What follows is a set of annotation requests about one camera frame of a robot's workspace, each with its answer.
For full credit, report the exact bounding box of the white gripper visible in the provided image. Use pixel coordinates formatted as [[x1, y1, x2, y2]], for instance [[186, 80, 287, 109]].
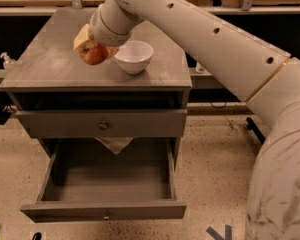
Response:
[[73, 0, 143, 58]]

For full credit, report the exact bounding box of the red apple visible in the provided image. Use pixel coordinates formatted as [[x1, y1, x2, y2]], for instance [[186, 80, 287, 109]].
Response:
[[80, 44, 108, 65]]

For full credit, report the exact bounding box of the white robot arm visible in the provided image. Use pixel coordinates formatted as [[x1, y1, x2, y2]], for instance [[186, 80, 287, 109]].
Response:
[[74, 0, 300, 240]]

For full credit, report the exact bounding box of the grey wooden drawer cabinet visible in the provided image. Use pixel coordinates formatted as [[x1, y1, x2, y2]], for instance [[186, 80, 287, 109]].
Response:
[[0, 7, 193, 224]]

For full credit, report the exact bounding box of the closed grey top drawer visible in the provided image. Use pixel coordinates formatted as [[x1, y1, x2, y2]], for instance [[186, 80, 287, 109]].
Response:
[[16, 109, 187, 138]]

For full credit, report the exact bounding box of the grey cloth under drawer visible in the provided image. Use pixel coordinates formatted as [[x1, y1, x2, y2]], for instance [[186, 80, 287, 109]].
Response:
[[97, 137, 133, 155]]

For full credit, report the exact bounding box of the open grey middle drawer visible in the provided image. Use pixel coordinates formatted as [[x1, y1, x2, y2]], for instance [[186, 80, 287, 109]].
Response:
[[21, 138, 186, 223]]

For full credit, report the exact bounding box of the white ceramic bowl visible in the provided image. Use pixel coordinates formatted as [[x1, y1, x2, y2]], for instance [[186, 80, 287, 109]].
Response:
[[114, 40, 154, 74]]

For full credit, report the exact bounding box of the clear pump bottle left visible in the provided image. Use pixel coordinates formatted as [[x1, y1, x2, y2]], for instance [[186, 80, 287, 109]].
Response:
[[0, 52, 16, 70]]

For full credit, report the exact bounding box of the white pump lotion bottle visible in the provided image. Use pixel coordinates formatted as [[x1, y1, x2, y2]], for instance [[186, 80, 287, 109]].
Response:
[[195, 63, 205, 74]]

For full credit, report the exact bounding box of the black wheeled stand base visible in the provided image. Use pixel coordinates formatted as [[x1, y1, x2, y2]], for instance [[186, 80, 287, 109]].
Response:
[[246, 117, 265, 144]]

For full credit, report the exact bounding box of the blue tape floor marker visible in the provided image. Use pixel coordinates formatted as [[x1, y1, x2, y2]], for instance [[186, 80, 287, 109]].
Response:
[[205, 224, 233, 240]]

